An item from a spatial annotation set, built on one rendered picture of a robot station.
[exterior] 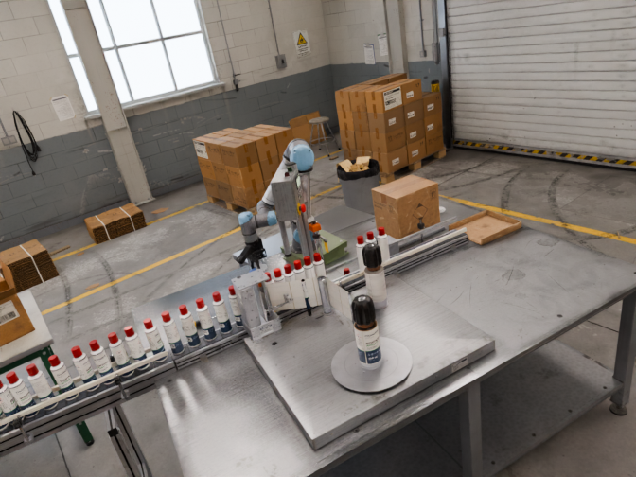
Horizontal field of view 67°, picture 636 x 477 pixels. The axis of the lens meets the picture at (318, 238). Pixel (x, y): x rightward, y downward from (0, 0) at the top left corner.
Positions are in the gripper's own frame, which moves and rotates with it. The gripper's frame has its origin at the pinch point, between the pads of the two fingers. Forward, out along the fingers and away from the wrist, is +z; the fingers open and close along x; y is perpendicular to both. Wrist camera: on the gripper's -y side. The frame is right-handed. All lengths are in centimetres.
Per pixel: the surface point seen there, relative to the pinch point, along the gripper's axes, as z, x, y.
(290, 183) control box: -58, -44, 6
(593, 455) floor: 88, -147, 80
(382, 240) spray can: -15, -52, 48
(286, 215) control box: -44, -41, 3
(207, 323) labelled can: -10, -37, -45
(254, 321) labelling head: -10, -52, -30
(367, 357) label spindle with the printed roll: -7, -104, -12
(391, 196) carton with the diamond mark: -24, -31, 77
